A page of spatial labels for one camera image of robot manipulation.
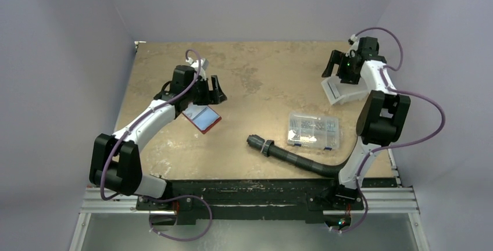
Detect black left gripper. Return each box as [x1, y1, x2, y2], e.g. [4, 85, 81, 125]
[185, 76, 226, 106]

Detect red leather card holder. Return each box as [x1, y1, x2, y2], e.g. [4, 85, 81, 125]
[182, 104, 222, 134]

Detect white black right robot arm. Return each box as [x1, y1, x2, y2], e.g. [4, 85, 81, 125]
[321, 35, 410, 209]

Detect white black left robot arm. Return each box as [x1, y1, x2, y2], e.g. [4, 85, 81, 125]
[89, 62, 227, 210]

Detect white plastic tray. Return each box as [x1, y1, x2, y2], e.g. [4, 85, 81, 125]
[321, 76, 369, 105]

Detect clear plastic screw box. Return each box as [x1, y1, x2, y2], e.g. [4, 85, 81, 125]
[287, 112, 341, 150]

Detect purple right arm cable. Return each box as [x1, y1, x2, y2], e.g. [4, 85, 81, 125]
[348, 27, 446, 235]

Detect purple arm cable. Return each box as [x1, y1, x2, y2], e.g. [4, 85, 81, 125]
[348, 27, 446, 235]
[99, 49, 213, 242]

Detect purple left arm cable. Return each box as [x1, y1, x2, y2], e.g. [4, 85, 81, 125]
[99, 49, 213, 242]

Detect black corrugated hose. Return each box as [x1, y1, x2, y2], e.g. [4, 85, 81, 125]
[246, 134, 353, 178]

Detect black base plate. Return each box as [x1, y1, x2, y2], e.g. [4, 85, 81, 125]
[136, 178, 365, 225]

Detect aluminium frame rail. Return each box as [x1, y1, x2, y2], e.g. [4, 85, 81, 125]
[80, 188, 419, 216]

